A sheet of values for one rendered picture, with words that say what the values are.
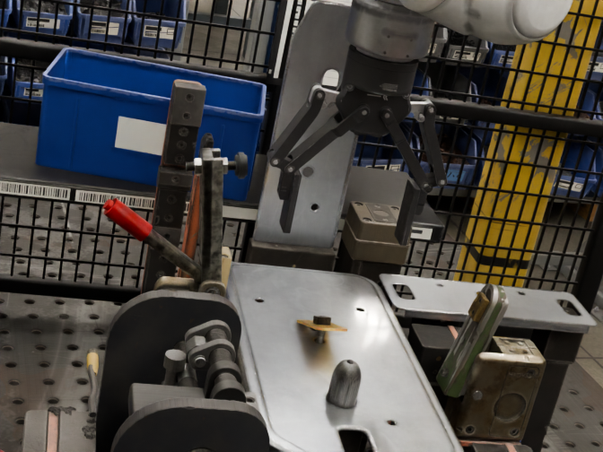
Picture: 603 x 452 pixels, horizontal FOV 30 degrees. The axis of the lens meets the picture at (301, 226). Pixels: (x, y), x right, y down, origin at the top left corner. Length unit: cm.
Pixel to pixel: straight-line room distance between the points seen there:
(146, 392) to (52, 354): 94
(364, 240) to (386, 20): 47
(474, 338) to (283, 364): 22
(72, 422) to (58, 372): 79
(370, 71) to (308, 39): 30
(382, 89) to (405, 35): 6
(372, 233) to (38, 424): 70
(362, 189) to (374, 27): 61
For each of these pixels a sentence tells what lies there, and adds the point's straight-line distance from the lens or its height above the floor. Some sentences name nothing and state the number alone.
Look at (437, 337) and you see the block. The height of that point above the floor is 98.
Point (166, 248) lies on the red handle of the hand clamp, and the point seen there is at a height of 110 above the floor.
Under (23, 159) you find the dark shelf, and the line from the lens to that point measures 163.
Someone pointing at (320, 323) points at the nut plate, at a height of 102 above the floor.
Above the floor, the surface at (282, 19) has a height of 125.
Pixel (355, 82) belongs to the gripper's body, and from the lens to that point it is 118.
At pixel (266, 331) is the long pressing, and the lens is 132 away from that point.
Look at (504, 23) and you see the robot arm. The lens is 98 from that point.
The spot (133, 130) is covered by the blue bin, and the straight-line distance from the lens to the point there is 157.
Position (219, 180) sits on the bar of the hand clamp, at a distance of 120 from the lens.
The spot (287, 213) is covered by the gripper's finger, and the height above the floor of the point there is 116.
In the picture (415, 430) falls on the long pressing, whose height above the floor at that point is 100.
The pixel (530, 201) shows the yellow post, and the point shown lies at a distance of 200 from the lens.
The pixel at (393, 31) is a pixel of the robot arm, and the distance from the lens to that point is 115.
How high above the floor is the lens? 162
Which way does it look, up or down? 22 degrees down
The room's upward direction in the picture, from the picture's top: 12 degrees clockwise
